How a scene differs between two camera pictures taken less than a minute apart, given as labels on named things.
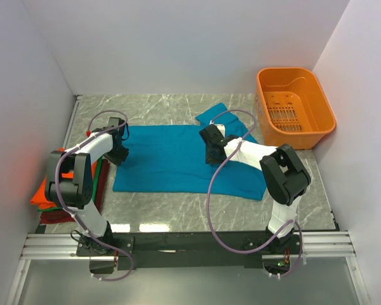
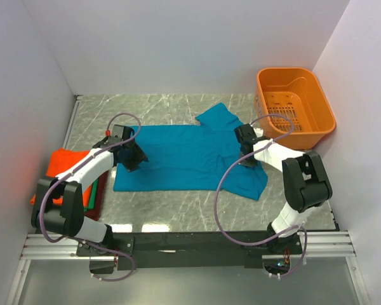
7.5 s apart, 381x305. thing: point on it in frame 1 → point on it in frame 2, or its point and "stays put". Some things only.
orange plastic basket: x=292 y=108 stays put
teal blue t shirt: x=173 y=158 stays put
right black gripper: x=209 y=160 → x=249 y=163
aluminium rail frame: x=59 y=247 stays put
